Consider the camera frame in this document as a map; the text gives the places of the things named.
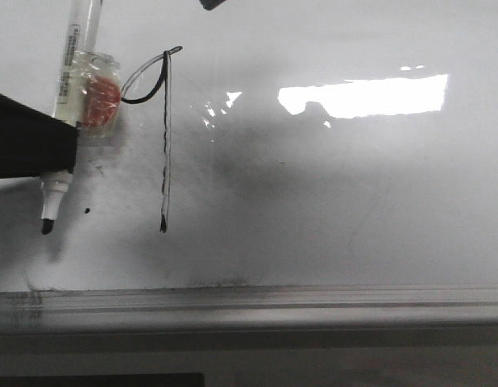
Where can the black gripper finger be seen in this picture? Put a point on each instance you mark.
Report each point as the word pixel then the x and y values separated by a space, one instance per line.
pixel 33 143

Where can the red magnet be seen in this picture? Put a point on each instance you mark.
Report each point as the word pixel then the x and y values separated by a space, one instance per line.
pixel 98 93

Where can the white black whiteboard marker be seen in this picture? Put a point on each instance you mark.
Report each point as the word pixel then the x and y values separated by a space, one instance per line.
pixel 80 37

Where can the white whiteboard with aluminium frame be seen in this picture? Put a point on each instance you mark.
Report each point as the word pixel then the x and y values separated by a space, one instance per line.
pixel 334 165

